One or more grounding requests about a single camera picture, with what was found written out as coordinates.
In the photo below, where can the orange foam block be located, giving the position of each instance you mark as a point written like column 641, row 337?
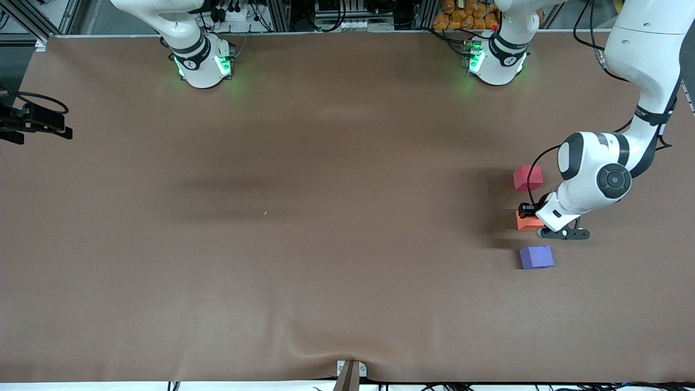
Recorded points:
column 526, row 224

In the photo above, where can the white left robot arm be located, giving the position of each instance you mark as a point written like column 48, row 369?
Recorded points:
column 646, row 49

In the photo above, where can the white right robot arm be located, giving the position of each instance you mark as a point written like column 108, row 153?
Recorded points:
column 201, row 60

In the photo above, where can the red foam block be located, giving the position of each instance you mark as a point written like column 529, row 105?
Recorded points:
column 528, row 177

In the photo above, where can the purple foam block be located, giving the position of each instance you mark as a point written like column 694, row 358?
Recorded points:
column 536, row 257

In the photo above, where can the brown table cover mat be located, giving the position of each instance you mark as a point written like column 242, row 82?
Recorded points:
column 347, row 298

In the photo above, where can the heap of orange lumpy objects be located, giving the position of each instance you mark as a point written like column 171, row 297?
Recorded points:
column 461, row 16

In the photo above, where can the white power strip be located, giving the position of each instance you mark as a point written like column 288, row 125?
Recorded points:
column 233, row 13

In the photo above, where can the white terminal strip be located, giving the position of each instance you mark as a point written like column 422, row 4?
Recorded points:
column 358, row 24

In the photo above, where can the aluminium frame corner post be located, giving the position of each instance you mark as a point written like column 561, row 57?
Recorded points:
column 27, row 20

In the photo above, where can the aluminium vertical frame post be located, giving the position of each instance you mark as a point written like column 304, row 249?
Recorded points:
column 279, row 16
column 426, row 13

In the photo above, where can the metal table clamp bracket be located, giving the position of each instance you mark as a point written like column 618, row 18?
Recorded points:
column 348, row 377

